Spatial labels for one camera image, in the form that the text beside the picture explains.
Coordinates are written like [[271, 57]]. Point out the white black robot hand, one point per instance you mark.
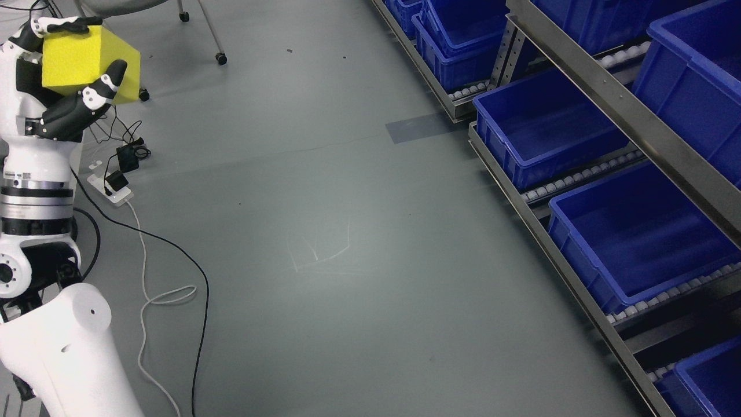
[[40, 126]]

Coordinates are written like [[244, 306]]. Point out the metal shelf rack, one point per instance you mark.
[[667, 74]]

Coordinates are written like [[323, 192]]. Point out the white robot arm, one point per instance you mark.
[[57, 341]]

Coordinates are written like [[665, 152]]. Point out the blue bin middle shelf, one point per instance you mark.
[[541, 126]]

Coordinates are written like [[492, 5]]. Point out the rolling chair base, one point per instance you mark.
[[179, 43]]

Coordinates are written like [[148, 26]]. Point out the black power adapter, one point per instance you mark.
[[128, 160]]

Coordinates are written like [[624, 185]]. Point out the yellow foam block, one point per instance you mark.
[[73, 61]]

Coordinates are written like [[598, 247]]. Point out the blue bin large right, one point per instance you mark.
[[633, 235]]

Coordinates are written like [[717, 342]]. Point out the white power strip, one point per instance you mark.
[[116, 198]]

